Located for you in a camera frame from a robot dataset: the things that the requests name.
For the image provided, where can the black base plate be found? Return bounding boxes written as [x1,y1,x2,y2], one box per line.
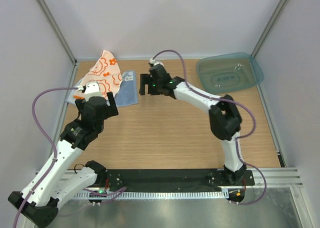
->
[105,168,255,189]

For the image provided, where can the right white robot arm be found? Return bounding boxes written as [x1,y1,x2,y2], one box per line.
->
[139,63,247,186]

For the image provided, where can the white orange flower towel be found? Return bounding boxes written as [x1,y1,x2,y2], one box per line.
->
[77,50,123,100]

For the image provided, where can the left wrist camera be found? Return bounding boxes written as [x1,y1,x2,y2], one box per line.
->
[83,81,102,102]

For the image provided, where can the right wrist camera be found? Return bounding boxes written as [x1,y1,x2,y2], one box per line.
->
[148,58,164,67]

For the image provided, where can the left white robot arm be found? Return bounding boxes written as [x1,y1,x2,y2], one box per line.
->
[8,92,119,228]

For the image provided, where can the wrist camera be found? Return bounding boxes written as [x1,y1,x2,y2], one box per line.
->
[83,81,102,102]
[148,58,164,67]

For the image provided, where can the slotted metal rail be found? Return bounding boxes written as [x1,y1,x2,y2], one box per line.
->
[72,189,229,201]

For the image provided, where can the teal plastic tub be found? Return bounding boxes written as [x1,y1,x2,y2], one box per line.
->
[195,52,264,95]

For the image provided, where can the blue terry towel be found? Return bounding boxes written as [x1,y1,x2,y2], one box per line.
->
[65,70,139,108]

